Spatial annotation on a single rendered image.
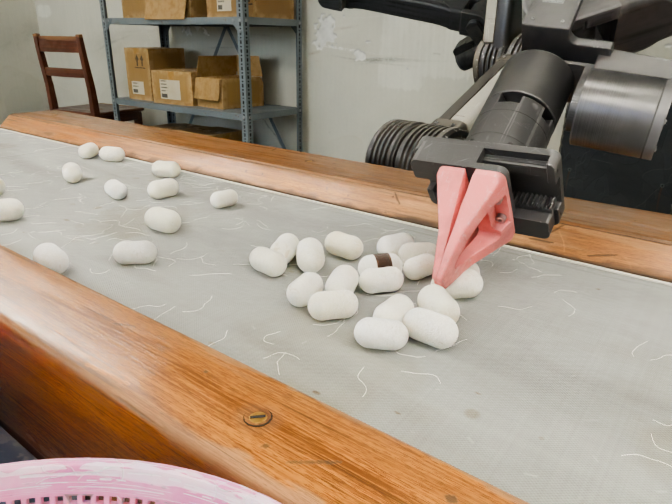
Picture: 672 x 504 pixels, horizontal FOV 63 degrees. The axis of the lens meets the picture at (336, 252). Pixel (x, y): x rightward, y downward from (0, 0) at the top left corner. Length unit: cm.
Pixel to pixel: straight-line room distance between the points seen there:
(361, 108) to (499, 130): 246
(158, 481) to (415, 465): 9
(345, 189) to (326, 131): 240
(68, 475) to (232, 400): 7
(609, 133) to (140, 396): 35
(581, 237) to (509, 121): 14
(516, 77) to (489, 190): 11
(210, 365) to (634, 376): 23
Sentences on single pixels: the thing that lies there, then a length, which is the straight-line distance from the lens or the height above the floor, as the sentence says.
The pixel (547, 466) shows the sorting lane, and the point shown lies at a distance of 27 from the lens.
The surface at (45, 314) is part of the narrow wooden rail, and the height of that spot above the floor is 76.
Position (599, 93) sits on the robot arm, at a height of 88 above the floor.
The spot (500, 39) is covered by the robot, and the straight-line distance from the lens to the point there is 103.
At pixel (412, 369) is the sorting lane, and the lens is 31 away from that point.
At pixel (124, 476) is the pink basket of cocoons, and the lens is 22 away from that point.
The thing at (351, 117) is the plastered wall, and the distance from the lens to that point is 289.
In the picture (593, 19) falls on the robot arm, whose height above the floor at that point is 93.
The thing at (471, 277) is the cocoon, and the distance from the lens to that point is 39.
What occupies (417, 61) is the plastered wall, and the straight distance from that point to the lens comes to 269.
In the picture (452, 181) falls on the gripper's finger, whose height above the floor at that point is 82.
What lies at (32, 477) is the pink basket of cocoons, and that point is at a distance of 23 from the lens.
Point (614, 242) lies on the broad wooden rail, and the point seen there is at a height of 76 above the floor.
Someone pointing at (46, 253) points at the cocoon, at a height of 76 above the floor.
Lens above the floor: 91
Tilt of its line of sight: 21 degrees down
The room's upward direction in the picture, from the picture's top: 1 degrees clockwise
